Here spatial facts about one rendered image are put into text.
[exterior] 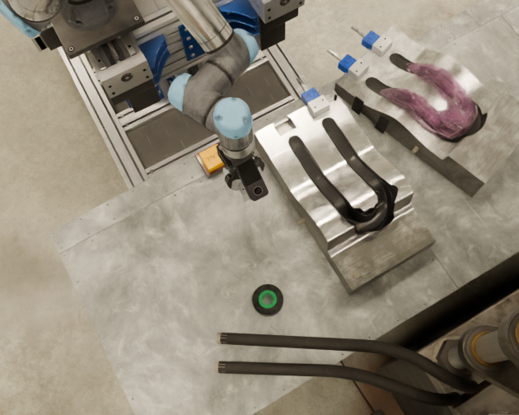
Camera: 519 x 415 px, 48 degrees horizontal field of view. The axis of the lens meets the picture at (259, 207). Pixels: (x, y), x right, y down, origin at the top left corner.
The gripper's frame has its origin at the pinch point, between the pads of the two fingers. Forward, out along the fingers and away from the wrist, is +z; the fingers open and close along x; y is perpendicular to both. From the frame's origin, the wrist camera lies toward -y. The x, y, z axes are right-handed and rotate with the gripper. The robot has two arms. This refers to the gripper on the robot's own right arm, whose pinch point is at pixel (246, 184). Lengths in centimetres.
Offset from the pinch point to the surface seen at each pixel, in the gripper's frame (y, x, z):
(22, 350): 19, 98, 95
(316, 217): -16.2, -11.1, 2.0
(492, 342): -61, -22, -21
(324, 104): 10.9, -30.3, 3.3
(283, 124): 13.5, -19.1, 8.7
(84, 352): 6, 77, 95
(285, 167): 1.3, -12.3, 6.4
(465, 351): -61, -20, -9
